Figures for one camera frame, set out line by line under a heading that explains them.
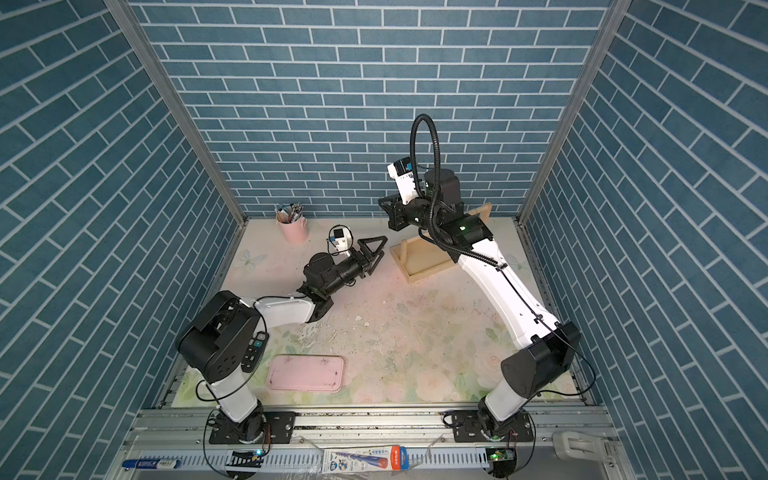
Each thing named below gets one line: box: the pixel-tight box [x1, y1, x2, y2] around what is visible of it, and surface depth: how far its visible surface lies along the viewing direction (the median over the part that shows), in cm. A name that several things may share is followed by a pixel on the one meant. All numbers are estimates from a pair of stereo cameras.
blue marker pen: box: [122, 459, 182, 471], surface depth 69 cm
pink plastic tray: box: [267, 354, 345, 393], surface depth 82 cm
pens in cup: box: [274, 202, 304, 223], surface depth 107 cm
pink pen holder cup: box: [276, 217, 309, 245], surface depth 113 cm
